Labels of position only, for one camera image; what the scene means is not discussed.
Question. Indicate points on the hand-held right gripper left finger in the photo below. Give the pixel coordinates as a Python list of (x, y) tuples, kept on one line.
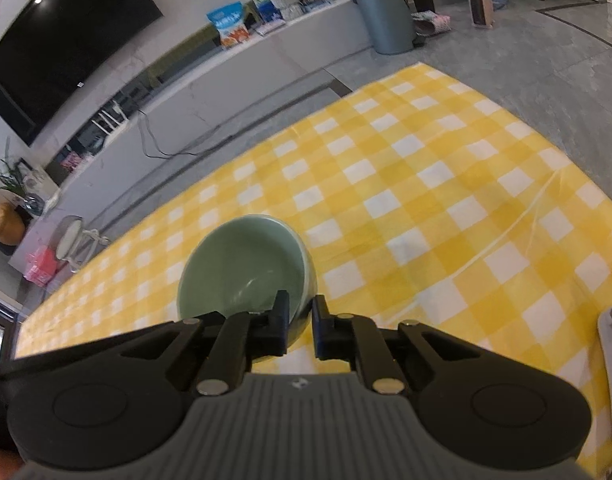
[(284, 327)]

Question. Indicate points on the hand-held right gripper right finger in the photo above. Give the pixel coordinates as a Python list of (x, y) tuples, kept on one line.
[(319, 332)]

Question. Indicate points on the green ceramic bowl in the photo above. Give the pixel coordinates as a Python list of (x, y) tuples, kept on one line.
[(236, 270)]

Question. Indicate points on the yellow checked tablecloth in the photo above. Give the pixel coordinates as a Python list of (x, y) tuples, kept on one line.
[(411, 200)]

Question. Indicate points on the grey tv cabinet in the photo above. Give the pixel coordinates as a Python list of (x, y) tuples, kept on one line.
[(211, 110)]

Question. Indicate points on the brown round vase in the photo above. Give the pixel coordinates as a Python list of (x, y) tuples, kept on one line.
[(6, 227)]

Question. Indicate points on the small potted plant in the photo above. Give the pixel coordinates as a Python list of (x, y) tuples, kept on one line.
[(18, 180)]

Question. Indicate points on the blue snack bag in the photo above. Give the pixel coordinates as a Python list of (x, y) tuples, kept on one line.
[(228, 22)]

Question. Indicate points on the grey-blue trash can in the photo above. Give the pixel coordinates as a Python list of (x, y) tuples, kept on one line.
[(386, 15)]

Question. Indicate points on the floral patterned bag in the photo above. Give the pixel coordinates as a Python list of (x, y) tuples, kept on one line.
[(432, 22)]

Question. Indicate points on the pink space heater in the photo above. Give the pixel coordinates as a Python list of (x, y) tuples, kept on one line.
[(481, 7)]

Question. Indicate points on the black curved television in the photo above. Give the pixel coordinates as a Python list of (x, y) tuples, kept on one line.
[(61, 35)]

